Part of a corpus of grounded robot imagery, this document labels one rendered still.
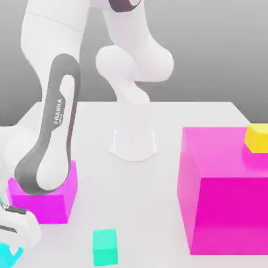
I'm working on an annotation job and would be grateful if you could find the large purple box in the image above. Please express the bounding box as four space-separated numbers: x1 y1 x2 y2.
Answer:
7 160 79 225

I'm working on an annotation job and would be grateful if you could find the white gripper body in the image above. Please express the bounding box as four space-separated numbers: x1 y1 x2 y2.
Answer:
0 211 42 251

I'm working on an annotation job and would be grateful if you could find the large pink box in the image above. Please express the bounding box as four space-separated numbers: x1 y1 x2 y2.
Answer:
176 126 268 256

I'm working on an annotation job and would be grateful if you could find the small yellow cube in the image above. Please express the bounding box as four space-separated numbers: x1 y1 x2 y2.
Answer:
244 123 268 154

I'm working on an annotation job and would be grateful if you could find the small green cube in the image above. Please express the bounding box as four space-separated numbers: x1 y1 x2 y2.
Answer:
92 228 119 268

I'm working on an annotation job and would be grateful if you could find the small cyan cube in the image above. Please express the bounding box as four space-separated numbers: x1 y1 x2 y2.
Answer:
0 242 24 268

